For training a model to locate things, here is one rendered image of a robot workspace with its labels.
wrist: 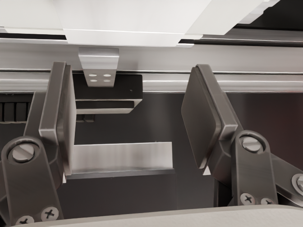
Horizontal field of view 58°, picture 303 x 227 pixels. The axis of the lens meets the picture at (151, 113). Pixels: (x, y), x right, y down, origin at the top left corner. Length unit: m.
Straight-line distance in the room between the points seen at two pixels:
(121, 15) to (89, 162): 0.10
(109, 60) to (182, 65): 0.23
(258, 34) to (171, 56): 0.17
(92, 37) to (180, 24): 0.06
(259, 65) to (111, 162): 0.38
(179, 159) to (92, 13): 0.60
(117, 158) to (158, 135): 0.52
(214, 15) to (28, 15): 0.11
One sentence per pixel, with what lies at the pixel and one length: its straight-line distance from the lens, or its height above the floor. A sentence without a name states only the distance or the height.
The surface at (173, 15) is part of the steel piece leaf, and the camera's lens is 0.18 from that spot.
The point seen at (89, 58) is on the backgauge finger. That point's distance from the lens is 0.25.
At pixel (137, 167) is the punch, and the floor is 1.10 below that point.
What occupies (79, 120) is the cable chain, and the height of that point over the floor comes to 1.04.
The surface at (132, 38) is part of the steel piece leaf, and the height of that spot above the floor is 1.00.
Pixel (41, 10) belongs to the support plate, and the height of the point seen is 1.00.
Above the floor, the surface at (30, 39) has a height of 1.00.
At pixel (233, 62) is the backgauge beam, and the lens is 0.51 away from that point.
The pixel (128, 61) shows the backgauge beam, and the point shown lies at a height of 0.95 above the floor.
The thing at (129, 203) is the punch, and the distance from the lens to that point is 0.20.
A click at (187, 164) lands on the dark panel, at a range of 0.74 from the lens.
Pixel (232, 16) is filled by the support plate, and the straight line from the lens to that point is 0.19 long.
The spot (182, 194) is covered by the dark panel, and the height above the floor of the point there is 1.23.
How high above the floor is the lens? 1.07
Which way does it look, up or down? 5 degrees down
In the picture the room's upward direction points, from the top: 178 degrees clockwise
